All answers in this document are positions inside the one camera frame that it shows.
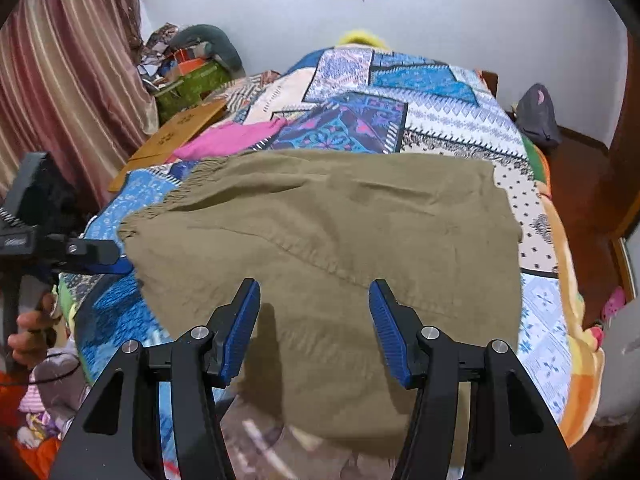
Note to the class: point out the grey backpack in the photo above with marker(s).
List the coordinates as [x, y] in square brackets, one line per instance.
[535, 117]

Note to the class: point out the khaki olive pants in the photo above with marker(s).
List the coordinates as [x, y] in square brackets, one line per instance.
[315, 229]

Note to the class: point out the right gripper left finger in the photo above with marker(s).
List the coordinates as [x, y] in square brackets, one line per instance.
[204, 358]

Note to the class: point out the patchwork patterned bedsheet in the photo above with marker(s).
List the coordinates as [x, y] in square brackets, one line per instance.
[326, 99]

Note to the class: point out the orange green blanket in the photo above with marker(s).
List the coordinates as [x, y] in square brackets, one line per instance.
[588, 358]

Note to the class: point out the pink slipper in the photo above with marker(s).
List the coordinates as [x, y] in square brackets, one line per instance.
[613, 305]

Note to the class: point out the striped pink curtain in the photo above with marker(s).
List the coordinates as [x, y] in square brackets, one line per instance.
[70, 87]

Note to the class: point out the grey-green plush toy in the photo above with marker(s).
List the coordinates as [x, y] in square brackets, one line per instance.
[211, 42]

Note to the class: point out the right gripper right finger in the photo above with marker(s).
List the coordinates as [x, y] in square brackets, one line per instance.
[424, 359]

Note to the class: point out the person's left hand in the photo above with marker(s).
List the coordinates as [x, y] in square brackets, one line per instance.
[29, 346]

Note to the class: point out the yellow pillow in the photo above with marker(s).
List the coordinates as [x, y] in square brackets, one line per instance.
[361, 37]

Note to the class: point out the wooden lap tray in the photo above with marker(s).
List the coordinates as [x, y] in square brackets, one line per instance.
[179, 130]

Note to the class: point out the pink folded pants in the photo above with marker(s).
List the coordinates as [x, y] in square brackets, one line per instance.
[228, 139]

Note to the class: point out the green patterned bag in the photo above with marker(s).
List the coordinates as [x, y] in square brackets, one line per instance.
[190, 89]

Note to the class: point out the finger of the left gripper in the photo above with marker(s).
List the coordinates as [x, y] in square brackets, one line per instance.
[121, 267]
[96, 252]

